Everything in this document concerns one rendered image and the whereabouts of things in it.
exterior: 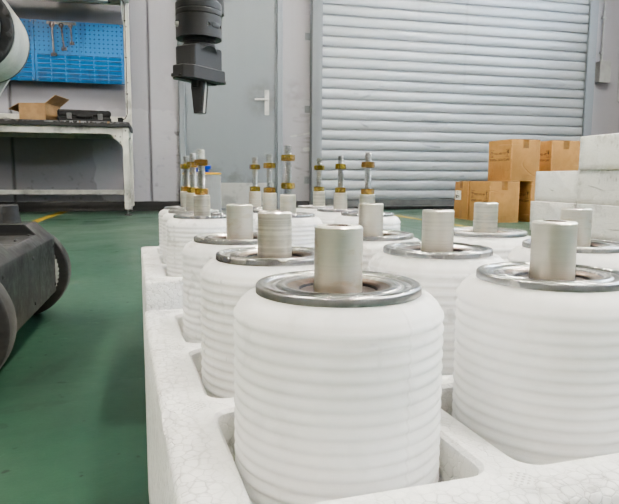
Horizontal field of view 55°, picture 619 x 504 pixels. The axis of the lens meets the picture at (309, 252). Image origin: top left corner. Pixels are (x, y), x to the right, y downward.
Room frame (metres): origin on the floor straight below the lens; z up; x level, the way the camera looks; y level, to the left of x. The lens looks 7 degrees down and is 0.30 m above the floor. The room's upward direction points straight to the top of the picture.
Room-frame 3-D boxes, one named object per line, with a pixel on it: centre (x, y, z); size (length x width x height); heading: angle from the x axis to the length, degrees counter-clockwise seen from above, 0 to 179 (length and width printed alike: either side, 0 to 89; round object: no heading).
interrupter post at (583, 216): (0.45, -0.20, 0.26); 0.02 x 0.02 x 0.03
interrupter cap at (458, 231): (0.57, -0.17, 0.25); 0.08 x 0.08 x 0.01
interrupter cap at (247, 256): (0.38, 0.02, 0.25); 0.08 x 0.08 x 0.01
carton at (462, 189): (4.80, -1.35, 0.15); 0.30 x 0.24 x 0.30; 103
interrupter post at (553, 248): (0.31, -0.13, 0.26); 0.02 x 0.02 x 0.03
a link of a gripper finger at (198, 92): (1.19, 0.22, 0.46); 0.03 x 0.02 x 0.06; 58
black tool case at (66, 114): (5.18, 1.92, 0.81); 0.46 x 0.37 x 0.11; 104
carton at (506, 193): (4.48, -1.38, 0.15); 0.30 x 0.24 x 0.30; 13
